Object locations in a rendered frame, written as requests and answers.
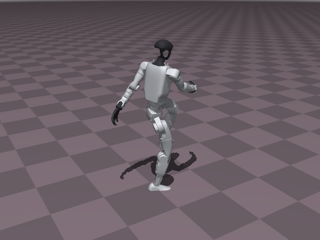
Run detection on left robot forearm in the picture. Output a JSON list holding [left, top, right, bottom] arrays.
[[117, 82, 134, 108]]

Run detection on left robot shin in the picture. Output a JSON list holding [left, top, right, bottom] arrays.
[[164, 108, 177, 131]]

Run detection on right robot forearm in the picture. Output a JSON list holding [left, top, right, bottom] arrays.
[[184, 83, 197, 93]]

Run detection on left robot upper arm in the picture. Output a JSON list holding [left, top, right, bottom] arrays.
[[129, 61, 149, 91]]

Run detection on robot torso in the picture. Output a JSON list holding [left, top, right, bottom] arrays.
[[144, 59, 172, 124]]

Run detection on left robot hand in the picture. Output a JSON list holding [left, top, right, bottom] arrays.
[[111, 101, 123, 126]]

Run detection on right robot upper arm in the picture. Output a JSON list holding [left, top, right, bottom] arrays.
[[166, 68, 187, 92]]

